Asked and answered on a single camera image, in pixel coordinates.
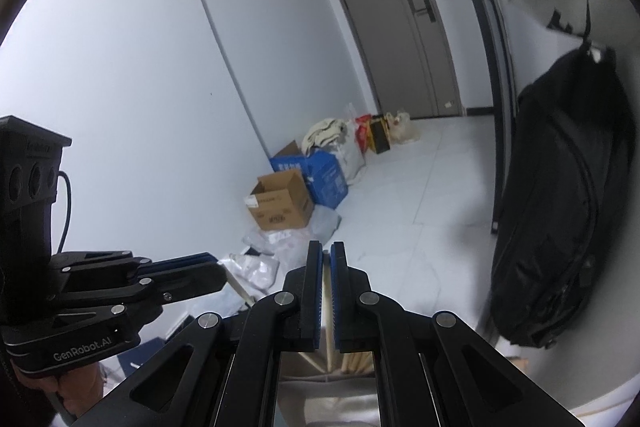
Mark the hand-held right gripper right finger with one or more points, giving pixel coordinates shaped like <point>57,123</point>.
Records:
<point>337,297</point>

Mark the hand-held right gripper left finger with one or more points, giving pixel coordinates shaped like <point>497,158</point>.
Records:
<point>316,297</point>

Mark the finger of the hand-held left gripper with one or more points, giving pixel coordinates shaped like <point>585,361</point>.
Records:
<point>185,259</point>
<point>200,279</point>

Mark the grey metal utensil holder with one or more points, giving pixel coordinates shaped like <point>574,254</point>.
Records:
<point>325,402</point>

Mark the person's left forearm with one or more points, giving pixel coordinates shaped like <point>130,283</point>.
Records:
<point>20,402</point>

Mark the person's left hand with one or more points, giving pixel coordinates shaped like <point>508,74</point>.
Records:
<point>75,392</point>

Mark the clear plastic bags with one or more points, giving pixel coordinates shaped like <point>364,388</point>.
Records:
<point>260,267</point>

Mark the brown cardboard box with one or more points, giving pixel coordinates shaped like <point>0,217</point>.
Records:
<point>280,202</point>

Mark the blue cardboard box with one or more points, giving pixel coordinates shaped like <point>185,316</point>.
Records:
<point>325,177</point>

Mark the yellow and black box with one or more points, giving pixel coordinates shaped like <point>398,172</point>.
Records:
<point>378,137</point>

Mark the beige cloth pile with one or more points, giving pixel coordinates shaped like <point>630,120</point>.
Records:
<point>325,132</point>

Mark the red plastic bag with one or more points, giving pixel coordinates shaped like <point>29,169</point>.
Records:
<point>362,127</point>

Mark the beige plastic bag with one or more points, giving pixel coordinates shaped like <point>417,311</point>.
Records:
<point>402,127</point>

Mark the black backpack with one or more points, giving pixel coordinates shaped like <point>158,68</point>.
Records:
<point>550,207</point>

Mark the black metal coat rack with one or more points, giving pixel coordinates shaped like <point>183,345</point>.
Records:
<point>502,107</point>

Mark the grey door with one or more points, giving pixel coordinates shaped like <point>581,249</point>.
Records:
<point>395,32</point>

